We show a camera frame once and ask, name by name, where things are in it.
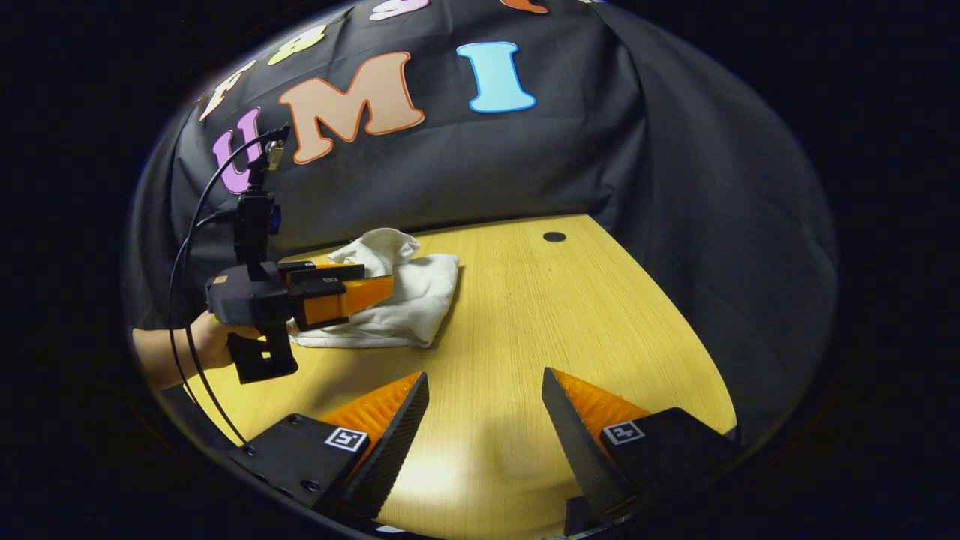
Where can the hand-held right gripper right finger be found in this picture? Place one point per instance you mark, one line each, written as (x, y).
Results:
(581, 450)

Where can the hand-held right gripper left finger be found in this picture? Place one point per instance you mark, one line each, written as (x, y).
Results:
(397, 450)

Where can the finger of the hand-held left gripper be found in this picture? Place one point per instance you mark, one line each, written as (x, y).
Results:
(322, 273)
(330, 306)

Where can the white jeans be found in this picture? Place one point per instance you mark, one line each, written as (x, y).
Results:
(420, 300)

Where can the black backdrop cloth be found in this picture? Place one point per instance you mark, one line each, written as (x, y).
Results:
(600, 150)

